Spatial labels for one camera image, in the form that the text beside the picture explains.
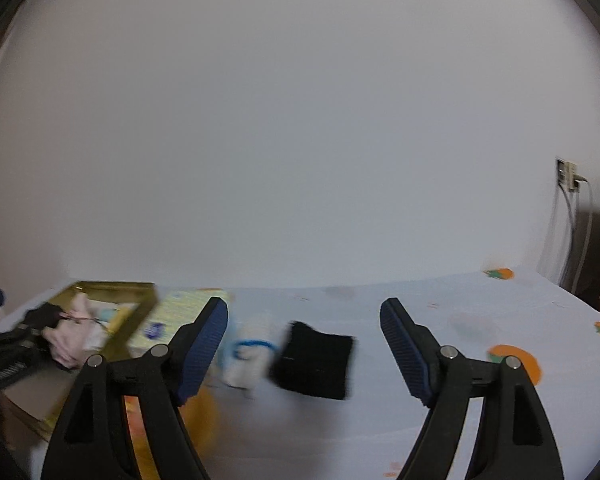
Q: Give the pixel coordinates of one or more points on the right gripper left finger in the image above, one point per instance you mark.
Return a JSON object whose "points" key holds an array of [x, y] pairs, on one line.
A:
{"points": [[92, 438]]}

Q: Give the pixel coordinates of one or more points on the white sock blue band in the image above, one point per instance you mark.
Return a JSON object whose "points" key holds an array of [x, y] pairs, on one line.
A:
{"points": [[250, 352]]}

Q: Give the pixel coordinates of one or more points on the black fuzzy cloth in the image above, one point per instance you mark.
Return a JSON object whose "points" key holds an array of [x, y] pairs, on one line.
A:
{"points": [[313, 363]]}

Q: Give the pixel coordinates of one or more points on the wall power socket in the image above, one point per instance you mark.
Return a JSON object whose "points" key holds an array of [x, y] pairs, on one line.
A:
{"points": [[567, 176]]}

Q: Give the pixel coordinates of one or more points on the pink tissue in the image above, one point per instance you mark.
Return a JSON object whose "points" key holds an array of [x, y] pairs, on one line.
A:
{"points": [[76, 334]]}

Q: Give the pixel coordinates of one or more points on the persimmon print tablecloth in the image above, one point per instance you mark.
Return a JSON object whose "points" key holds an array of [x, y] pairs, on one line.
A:
{"points": [[275, 434]]}

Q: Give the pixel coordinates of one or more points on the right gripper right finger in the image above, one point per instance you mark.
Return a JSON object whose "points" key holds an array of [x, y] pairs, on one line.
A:
{"points": [[514, 439]]}

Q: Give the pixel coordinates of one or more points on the gold rectangular tin box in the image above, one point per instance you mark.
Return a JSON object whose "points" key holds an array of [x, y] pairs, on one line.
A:
{"points": [[37, 399]]}

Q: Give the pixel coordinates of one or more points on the mint green soft item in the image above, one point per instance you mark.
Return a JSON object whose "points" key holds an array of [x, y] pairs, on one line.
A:
{"points": [[110, 319]]}

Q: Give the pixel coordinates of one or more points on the yellow dotted tissue pack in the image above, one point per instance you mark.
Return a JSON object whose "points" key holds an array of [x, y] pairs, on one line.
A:
{"points": [[177, 308]]}

